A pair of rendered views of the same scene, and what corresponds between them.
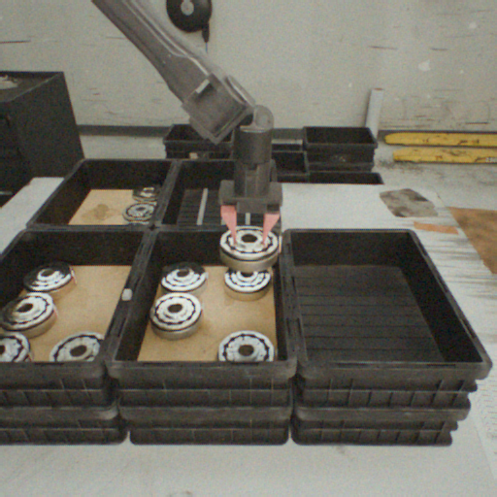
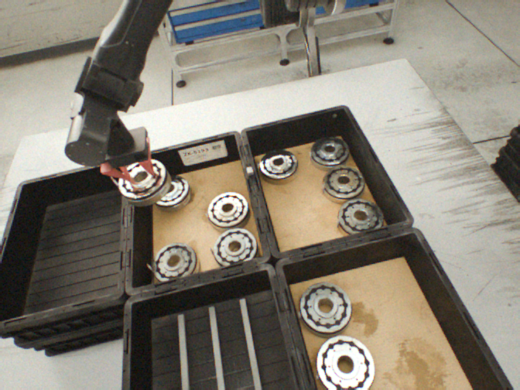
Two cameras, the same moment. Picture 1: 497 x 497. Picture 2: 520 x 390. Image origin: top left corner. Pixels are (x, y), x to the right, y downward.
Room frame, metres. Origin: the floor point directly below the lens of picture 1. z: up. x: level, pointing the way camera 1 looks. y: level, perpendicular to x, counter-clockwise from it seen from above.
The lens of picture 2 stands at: (1.12, 0.21, 1.55)
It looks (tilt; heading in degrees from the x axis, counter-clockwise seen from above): 53 degrees down; 177
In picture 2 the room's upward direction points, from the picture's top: 12 degrees counter-clockwise
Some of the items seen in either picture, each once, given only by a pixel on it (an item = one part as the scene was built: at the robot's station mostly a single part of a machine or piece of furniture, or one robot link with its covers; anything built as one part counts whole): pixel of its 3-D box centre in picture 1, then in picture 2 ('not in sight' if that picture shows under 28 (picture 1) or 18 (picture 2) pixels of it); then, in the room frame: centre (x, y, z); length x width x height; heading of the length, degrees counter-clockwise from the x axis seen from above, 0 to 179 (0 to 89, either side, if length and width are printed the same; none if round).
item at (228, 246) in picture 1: (248, 242); (142, 178); (0.60, 0.00, 1.03); 0.10 x 0.10 x 0.01
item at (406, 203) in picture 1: (407, 201); not in sight; (1.34, -0.57, 0.71); 0.22 x 0.19 x 0.01; 177
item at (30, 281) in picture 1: (49, 276); (360, 217); (0.72, 0.45, 0.86); 0.10 x 0.10 x 0.01
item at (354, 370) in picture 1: (366, 288); (66, 234); (0.61, -0.22, 0.92); 0.40 x 0.30 x 0.02; 0
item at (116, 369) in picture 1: (211, 287); (192, 203); (0.61, 0.08, 0.92); 0.40 x 0.30 x 0.02; 0
